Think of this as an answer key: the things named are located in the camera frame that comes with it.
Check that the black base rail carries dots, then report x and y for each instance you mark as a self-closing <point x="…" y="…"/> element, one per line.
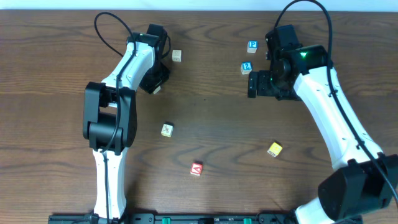
<point x="150" y="218"/>

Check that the red letter A block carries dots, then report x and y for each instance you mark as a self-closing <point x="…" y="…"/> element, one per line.
<point x="196" y="169"/>

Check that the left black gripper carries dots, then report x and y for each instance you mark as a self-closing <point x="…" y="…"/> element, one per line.
<point x="154" y="83"/>

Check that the wooden block with drawing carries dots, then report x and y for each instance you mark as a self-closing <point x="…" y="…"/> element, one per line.
<point x="167" y="130"/>

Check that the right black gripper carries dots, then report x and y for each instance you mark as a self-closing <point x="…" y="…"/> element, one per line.
<point x="252" y="84"/>

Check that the blue number 2 block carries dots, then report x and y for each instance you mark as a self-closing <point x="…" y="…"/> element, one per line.
<point x="246" y="68"/>

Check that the blue letter P block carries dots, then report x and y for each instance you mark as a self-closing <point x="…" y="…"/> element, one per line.
<point x="252" y="46"/>

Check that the yellow wooden block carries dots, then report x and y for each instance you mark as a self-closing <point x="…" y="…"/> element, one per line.
<point x="275" y="149"/>

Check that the plain wooden block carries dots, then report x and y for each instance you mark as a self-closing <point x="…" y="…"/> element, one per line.
<point x="176" y="55"/>

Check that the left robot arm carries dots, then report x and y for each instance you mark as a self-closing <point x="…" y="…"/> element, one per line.
<point x="110" y="116"/>

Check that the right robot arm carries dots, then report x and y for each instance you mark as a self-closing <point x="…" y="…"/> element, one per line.
<point x="363" y="178"/>

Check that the red letter I block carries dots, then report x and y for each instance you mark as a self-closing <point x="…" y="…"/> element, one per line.
<point x="156" y="90"/>

